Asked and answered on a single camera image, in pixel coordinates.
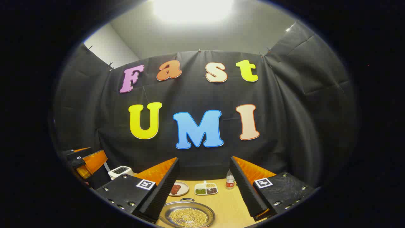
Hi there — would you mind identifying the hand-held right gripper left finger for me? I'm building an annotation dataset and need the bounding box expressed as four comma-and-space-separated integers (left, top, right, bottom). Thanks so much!
95, 157, 180, 224

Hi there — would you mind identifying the steel pot with black handles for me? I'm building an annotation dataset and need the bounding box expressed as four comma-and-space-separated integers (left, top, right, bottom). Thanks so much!
159, 198, 216, 228

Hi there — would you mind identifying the pile of soybeans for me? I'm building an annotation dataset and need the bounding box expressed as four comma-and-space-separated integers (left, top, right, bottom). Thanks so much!
169, 208, 208, 228

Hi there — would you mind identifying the round white plate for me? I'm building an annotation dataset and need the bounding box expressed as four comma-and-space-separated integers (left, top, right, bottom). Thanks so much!
169, 181, 189, 197

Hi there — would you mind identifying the white divided bean dish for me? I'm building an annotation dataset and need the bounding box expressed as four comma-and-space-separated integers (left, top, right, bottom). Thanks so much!
194, 181, 218, 195

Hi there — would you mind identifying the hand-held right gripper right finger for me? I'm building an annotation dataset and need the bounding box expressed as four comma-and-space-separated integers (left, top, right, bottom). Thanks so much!
229, 156, 317, 221

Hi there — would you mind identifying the black backdrop cloth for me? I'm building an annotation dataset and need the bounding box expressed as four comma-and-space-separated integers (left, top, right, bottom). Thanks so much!
52, 21, 359, 190

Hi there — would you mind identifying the white toaster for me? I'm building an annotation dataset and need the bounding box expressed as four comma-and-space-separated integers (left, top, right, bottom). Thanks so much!
108, 166, 135, 180

